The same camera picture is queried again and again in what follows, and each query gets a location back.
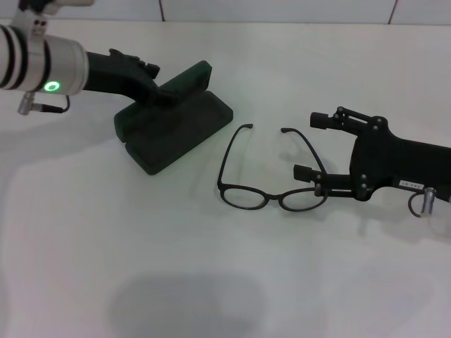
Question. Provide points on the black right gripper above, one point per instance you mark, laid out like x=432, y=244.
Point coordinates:
x=387, y=162

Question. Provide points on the black glasses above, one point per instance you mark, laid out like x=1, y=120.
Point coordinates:
x=273, y=198

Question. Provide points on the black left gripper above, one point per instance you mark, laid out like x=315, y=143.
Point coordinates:
x=116, y=77

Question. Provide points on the green glasses case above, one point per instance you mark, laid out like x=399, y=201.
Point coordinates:
x=176, y=137

